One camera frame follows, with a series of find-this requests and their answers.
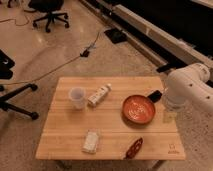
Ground black chair base left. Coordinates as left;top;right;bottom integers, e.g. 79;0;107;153
0;49;40;121

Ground wooden table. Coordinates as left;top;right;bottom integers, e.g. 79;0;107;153
36;76;185;160

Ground black floor plug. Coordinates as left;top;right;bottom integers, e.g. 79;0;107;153
80;49;90;57

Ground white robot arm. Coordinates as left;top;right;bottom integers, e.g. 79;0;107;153
163;63;213;113

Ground black floor plate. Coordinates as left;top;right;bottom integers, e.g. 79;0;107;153
105;28;127;44

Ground white long rail beam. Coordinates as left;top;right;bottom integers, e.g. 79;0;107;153
80;0;213;81

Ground white ceramic cup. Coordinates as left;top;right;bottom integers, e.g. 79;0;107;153
68;87;85;109

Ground white wrapped packet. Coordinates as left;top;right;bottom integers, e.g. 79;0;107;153
82;131;99;154

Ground orange ceramic bowl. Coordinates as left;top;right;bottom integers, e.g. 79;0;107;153
122;95;156;124

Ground black object behind bowl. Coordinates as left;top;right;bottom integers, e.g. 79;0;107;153
148;90;162;103

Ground black office chair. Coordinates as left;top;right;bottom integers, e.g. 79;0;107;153
28;0;69;33

